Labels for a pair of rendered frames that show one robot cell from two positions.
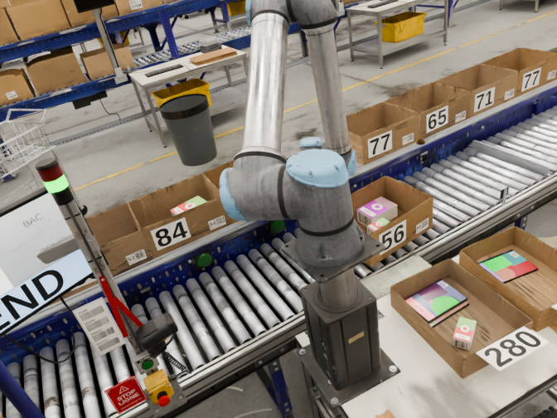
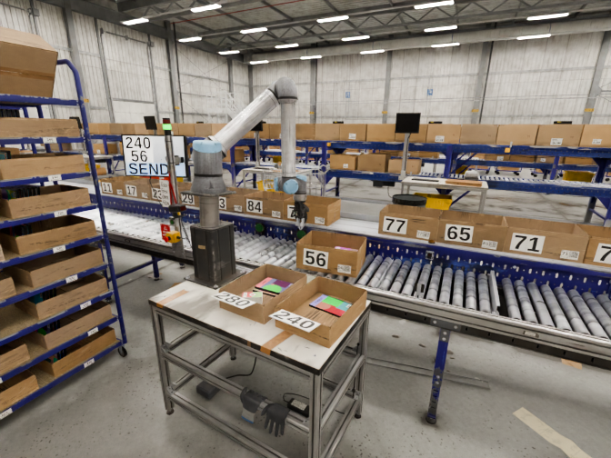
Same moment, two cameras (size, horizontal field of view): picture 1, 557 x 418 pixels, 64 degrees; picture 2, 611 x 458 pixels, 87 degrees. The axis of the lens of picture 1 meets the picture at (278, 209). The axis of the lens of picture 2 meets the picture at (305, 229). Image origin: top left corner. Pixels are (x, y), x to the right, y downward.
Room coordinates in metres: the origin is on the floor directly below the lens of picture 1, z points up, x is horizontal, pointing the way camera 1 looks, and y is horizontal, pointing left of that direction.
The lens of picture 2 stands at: (0.22, -1.79, 1.60)
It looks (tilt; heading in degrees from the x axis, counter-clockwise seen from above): 17 degrees down; 48
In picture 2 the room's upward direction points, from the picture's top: 1 degrees clockwise
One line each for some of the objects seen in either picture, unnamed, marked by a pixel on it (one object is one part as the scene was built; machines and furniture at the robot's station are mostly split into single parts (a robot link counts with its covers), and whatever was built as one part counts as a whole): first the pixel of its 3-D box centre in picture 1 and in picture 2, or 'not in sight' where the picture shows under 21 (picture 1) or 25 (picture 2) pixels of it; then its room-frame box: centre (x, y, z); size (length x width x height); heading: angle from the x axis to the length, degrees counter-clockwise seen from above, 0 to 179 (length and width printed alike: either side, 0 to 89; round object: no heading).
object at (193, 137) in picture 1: (191, 130); (407, 217); (4.57, 0.74, 0.32); 0.50 x 0.50 x 0.64
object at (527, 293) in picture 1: (525, 274); (323, 307); (1.17, -0.85, 0.80); 0.38 x 0.28 x 0.10; 16
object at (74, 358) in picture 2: not in sight; (73, 344); (0.27, 0.62, 0.19); 0.40 x 0.30 x 0.10; 24
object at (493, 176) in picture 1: (484, 173); (458, 288); (2.00, -1.13, 0.72); 0.52 x 0.05 x 0.05; 23
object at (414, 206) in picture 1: (379, 217); (332, 252); (1.65, -0.44, 0.83); 0.39 x 0.29 x 0.17; 118
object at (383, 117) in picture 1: (374, 132); (410, 222); (2.28, -0.62, 0.96); 0.39 x 0.29 x 0.17; 113
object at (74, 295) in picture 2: not in sight; (62, 291); (0.28, 0.62, 0.59); 0.40 x 0.30 x 0.10; 20
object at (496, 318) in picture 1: (455, 312); (265, 290); (1.06, -0.54, 0.80); 0.38 x 0.28 x 0.10; 18
